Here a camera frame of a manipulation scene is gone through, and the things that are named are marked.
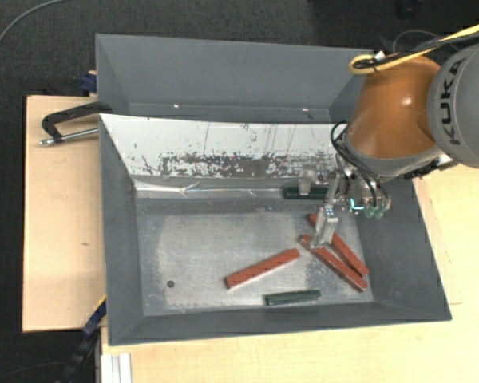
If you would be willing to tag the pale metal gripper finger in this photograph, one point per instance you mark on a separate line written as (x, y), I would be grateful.
(324, 227)
(306, 186)

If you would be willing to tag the dark green flat block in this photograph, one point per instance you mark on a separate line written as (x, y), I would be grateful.
(293, 297)
(291, 192)

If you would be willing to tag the red-brown flat block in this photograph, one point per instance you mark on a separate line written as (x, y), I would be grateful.
(263, 269)
(349, 253)
(337, 265)

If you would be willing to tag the grey metal bin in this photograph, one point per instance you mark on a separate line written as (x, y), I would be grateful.
(223, 78)

